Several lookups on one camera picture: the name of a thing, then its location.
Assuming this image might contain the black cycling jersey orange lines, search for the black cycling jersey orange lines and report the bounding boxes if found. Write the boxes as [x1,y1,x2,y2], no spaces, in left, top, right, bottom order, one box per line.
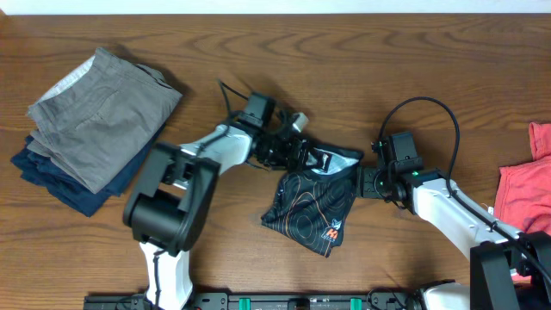
[261,144,364,257]

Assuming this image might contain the red printed t-shirt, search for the red printed t-shirt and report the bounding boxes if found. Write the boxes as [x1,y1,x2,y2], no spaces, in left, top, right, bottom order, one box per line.
[492,121,551,285]

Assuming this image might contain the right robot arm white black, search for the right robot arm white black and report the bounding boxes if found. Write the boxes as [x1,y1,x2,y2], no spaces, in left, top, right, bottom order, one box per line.
[358,132,550,309]

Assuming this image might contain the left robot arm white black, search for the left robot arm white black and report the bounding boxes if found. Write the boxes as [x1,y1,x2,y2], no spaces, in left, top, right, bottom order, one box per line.
[122,93,308,309]

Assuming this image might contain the folded grey trousers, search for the folded grey trousers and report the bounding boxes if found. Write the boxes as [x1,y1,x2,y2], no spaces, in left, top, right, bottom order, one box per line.
[28,48,182,193]

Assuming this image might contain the folded navy blue garment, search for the folded navy blue garment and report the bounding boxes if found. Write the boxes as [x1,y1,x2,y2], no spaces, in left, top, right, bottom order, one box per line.
[10,125,164,217]

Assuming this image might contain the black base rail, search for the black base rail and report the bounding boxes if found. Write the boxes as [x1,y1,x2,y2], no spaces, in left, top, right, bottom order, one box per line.
[83,291,424,310]

